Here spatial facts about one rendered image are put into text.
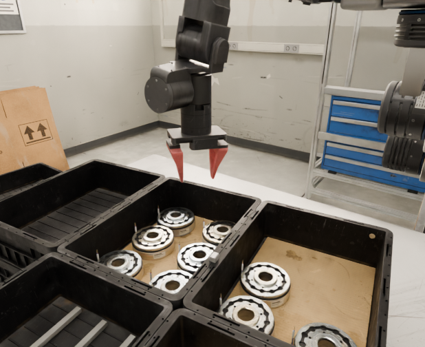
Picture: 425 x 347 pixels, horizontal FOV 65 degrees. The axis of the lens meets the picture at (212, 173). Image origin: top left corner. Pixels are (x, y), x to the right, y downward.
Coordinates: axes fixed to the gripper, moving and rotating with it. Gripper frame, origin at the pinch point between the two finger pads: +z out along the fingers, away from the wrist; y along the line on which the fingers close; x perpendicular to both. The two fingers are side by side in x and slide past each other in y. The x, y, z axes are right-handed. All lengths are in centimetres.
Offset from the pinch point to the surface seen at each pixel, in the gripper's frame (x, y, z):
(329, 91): 143, 131, 11
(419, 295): -10, 56, 36
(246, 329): -25.8, 0.9, 14.0
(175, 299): -17.2, -8.1, 13.9
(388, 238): -13.2, 38.0, 13.4
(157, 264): 5.0, -8.5, 23.5
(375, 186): 112, 156, 73
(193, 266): -1.7, -1.5, 20.5
